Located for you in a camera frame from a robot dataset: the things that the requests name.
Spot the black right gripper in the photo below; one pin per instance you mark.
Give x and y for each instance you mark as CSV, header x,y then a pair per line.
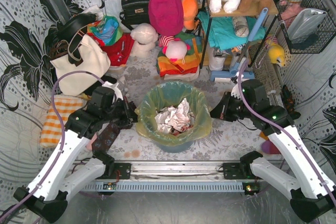
x,y
223,108

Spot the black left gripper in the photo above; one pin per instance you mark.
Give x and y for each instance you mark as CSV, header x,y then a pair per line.
x,y
127,112

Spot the yellow trash bag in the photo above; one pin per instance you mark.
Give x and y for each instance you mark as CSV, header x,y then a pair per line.
x,y
171,94

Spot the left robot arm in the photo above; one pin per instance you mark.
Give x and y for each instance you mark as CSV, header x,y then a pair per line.
x,y
81,154

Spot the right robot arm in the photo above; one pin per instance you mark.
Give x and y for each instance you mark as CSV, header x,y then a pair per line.
x,y
310,191

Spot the teal trash bin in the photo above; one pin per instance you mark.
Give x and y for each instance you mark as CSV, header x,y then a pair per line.
x,y
174,143

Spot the cream canvas tote bag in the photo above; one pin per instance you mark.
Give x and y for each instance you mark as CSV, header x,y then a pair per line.
x,y
94,60

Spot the magenta felt bag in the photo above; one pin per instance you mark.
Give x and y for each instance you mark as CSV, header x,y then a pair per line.
x,y
166,16

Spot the blue lint roller mop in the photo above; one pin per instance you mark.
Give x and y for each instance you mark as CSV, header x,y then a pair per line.
x,y
232,74

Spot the dark floral necktie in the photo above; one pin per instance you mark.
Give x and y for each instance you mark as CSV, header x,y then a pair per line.
x,y
105,139

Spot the red cloth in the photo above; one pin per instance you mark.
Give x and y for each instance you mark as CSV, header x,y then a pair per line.
x,y
119,52

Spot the rainbow striped cloth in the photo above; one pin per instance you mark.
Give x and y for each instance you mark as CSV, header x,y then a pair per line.
x,y
191,61

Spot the purple orange sock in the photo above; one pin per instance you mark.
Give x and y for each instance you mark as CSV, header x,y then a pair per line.
x,y
267,146

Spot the beige chenille duster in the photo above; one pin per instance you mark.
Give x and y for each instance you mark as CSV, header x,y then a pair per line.
x,y
265,72

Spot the cream plush sheep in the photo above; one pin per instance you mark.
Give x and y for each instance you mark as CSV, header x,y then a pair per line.
x,y
145,37

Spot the pink striped plush doll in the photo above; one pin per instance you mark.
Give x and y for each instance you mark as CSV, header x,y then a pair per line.
x,y
173,48

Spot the teal folded cloth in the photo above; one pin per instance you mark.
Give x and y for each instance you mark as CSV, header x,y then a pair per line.
x,y
222,33

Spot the yellow plush duck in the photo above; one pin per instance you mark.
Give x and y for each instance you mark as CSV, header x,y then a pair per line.
x,y
275,52

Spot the colorful printed scarf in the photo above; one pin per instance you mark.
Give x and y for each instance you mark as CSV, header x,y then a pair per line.
x,y
105,32

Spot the orange checkered towel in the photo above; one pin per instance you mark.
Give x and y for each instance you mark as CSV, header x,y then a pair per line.
x,y
51,132

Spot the black leather handbag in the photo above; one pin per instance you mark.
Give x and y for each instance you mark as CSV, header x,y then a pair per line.
x,y
134,12

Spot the black hat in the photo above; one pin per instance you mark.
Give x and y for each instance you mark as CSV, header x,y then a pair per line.
x,y
78,22

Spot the orange plush toy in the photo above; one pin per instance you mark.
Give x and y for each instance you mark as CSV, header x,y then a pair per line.
x,y
190,9

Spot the silver foil pouch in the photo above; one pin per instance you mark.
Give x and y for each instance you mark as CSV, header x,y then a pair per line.
x,y
305,23

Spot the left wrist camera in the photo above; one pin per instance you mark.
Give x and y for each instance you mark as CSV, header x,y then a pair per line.
x,y
117,88

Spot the aluminium rail base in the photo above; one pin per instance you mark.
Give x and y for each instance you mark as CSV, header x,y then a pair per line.
x,y
167,176

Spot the black wire basket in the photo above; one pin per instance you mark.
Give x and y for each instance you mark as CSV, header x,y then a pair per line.
x,y
317,41

